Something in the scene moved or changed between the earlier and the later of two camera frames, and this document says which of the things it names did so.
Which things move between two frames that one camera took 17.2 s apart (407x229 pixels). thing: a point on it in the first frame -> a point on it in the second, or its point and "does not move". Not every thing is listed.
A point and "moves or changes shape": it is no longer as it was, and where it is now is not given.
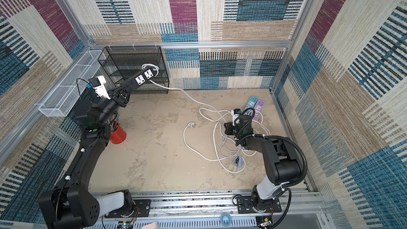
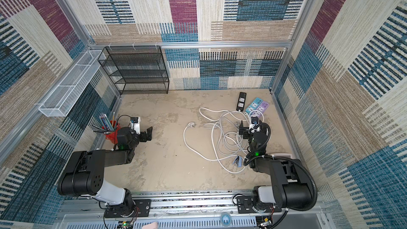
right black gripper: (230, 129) -> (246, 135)
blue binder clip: (238, 161) does not move
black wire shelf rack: (122, 63) does not move
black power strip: (139, 79) -> (241, 103)
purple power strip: (258, 106) moves or changes shape
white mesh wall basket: (60, 102) does not move
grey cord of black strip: (194, 97) -> (221, 127)
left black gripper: (120, 99) -> (149, 134)
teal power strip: (251, 102) moves or changes shape
